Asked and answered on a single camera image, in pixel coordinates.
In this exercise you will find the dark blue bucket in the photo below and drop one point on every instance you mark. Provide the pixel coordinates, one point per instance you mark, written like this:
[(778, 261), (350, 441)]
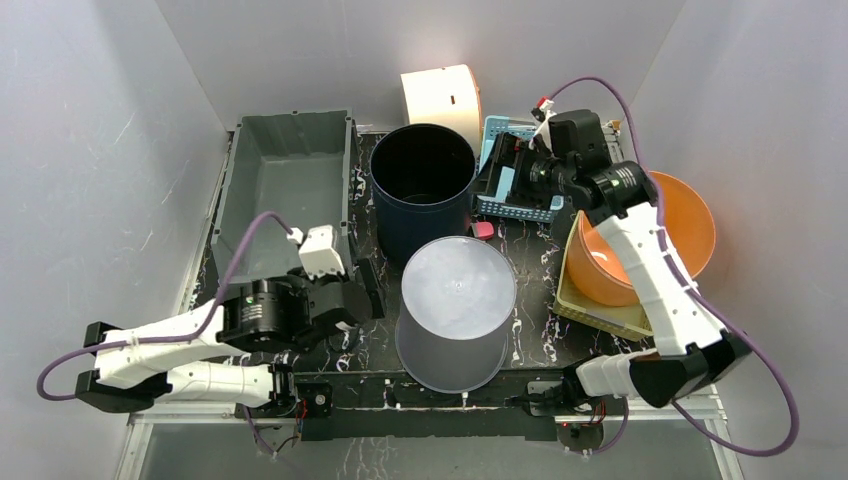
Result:
[(421, 175)]

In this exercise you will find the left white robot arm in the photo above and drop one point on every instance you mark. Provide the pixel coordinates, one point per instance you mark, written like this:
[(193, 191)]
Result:
[(176, 359)]

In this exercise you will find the orange plastic bucket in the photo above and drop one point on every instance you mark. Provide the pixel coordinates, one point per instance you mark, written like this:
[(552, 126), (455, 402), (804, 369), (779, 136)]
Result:
[(598, 274)]

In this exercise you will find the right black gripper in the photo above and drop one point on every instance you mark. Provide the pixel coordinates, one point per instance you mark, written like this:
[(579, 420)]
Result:
[(505, 177)]

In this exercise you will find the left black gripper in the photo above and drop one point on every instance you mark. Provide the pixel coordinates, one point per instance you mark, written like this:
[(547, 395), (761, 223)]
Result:
[(371, 279)]

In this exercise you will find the light grey plastic bucket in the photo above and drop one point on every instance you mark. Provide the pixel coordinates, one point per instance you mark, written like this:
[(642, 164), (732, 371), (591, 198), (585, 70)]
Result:
[(457, 298)]

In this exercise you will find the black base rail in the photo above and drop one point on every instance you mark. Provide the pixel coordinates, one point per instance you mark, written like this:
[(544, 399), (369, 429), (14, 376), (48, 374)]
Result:
[(527, 403)]

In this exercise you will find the small pink eraser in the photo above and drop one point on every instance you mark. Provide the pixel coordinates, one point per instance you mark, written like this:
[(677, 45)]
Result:
[(482, 230)]

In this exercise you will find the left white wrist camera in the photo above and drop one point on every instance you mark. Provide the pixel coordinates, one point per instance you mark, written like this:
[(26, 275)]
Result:
[(317, 251)]

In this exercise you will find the light blue plastic basket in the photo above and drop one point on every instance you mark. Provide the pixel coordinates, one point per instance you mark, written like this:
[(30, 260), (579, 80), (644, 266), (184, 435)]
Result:
[(496, 205)]

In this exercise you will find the cream cylindrical container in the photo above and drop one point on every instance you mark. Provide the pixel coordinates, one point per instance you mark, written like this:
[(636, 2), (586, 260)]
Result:
[(446, 96)]

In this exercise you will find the grey plastic bin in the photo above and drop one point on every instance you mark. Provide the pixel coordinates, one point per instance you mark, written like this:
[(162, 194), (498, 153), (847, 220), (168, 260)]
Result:
[(296, 164)]

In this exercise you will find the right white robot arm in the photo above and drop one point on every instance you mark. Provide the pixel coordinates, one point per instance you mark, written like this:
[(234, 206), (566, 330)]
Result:
[(693, 348)]

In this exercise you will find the yellow plastic basket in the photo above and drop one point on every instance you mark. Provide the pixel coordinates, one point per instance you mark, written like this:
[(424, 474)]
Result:
[(627, 322)]

